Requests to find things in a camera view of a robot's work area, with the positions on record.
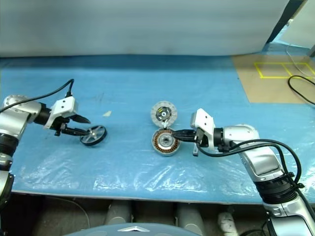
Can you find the white crumpled object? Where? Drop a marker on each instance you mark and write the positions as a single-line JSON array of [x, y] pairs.
[[227, 222]]

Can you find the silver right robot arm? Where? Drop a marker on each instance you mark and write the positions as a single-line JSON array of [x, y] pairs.
[[246, 135]]

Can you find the grey motor lid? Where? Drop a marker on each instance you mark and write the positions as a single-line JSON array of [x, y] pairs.
[[170, 110]]

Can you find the blue plastic-covered table mat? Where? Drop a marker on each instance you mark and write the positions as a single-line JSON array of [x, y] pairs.
[[147, 81]]

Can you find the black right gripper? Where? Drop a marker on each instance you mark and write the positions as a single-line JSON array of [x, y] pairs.
[[199, 137]]

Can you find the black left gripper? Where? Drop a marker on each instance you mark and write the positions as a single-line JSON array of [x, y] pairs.
[[60, 126]]

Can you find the grey rounded cylinder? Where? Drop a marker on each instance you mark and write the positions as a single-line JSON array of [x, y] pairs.
[[119, 212], [190, 216]]

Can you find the grey cylindrical motor housing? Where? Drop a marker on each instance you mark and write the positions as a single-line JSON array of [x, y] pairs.
[[162, 148]]

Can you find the brown cardboard sheet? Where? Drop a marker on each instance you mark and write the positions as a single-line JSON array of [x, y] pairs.
[[270, 91]]

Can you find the black stand post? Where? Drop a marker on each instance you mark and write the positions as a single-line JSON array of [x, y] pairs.
[[276, 33]]

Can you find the grey-blue hood silver emblem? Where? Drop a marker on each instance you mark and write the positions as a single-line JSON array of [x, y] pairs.
[[98, 232]]

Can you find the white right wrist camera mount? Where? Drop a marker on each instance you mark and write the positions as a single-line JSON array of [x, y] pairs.
[[204, 118]]

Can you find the small tan paper scrap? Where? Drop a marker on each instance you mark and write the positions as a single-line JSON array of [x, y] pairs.
[[107, 113]]

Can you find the white backdrop sheet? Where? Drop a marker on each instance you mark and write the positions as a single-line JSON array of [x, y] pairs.
[[123, 24]]

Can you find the silver spoked rotor black rim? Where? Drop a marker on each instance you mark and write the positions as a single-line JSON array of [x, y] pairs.
[[93, 133]]

